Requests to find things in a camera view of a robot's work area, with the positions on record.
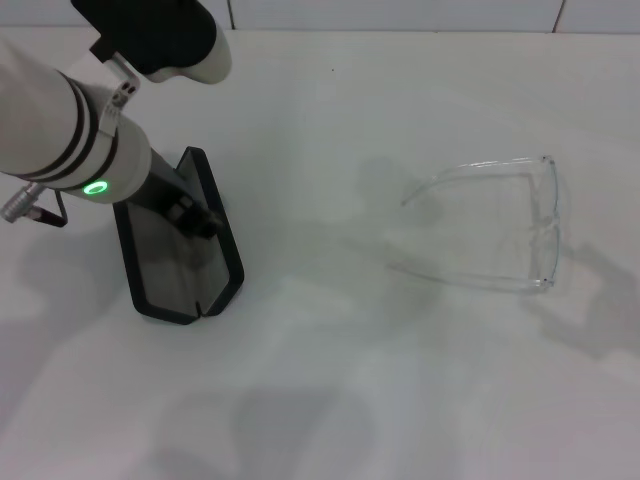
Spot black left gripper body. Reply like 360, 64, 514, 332
146, 148, 190, 217

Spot black glasses case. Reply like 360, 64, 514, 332
112, 145, 247, 329

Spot clear transparent glasses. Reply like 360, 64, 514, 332
387, 153, 560, 298

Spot black cable with metal connector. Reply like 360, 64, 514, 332
0, 181, 70, 230

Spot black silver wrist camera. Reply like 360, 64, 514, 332
69, 0, 234, 87

